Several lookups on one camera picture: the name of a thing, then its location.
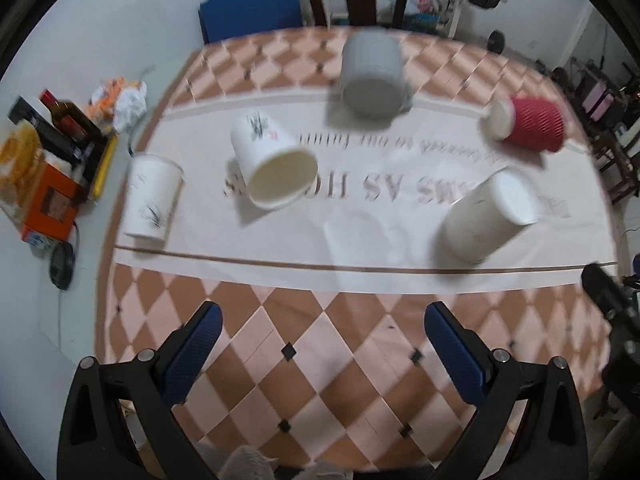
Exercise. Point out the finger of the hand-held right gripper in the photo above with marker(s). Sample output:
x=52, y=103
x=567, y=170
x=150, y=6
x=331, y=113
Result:
x=602, y=287

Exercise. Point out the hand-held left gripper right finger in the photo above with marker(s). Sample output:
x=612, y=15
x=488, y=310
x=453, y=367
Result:
x=450, y=345

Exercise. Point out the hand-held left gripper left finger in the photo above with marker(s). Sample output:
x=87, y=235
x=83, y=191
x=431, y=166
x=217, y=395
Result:
x=200, y=342

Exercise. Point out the plain white paper cup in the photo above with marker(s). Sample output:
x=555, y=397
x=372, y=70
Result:
x=487, y=215

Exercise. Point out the white paper cup with print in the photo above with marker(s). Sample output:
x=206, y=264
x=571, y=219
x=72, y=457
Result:
x=272, y=157
x=150, y=195

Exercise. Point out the red ribbed cup white lid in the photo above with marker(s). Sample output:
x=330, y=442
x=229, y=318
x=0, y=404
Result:
x=535, y=122

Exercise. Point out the grey cup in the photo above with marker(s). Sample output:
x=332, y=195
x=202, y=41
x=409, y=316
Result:
x=372, y=67

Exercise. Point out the checkered printed tablecloth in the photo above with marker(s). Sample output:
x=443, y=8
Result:
x=320, y=350

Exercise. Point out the black computer mouse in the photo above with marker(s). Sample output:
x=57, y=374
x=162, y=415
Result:
x=61, y=265

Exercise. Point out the dark wooden chair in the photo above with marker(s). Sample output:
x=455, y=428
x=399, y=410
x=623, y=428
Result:
x=607, y=110

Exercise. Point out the yellow pen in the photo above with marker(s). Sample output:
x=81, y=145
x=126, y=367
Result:
x=104, y=167

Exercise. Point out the orange box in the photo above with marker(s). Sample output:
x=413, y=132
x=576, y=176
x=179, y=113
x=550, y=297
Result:
x=50, y=200

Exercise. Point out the crumpled white orange bag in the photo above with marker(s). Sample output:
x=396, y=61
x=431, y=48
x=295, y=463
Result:
x=122, y=102

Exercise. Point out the yellow snack bag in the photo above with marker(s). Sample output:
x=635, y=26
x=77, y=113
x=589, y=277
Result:
x=17, y=167

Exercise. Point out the black box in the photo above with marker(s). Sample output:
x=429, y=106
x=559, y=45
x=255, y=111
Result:
x=47, y=137

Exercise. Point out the dark liquid bottle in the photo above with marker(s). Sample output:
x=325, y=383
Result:
x=67, y=115

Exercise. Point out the small black weight plate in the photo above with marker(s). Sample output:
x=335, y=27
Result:
x=496, y=41

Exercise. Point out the blue folded mat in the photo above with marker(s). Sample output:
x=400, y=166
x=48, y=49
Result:
x=250, y=10

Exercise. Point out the white plastic bag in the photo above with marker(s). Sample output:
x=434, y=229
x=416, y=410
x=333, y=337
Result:
x=417, y=0

